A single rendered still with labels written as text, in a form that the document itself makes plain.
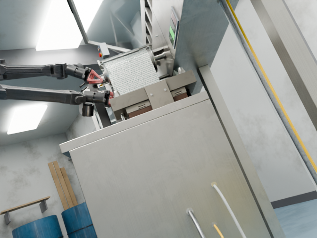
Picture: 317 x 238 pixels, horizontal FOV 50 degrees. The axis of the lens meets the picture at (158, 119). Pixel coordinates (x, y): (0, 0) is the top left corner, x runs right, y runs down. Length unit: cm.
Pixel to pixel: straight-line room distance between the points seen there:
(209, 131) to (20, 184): 761
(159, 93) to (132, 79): 29
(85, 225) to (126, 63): 332
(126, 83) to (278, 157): 253
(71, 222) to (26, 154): 437
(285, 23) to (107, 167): 84
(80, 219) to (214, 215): 355
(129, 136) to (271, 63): 260
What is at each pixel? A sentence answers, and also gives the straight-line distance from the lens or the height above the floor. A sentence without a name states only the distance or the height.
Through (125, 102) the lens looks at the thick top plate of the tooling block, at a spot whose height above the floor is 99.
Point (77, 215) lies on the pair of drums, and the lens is 485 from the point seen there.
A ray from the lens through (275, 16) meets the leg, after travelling 109.
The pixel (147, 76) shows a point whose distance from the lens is 177.
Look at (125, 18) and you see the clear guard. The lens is 242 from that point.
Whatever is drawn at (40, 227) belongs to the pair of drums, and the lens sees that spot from 483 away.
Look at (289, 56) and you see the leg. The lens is 105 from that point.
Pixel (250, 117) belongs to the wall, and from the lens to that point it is 407.
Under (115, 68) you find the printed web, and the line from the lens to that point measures 180.
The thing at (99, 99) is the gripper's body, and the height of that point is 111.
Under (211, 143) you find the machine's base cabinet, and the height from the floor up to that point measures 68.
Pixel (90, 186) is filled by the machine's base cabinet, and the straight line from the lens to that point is 142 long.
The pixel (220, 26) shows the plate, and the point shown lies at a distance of 158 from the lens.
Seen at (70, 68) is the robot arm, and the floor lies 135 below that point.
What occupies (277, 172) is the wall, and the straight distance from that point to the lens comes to 402.
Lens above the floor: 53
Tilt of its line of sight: 13 degrees up
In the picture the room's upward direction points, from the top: 22 degrees counter-clockwise
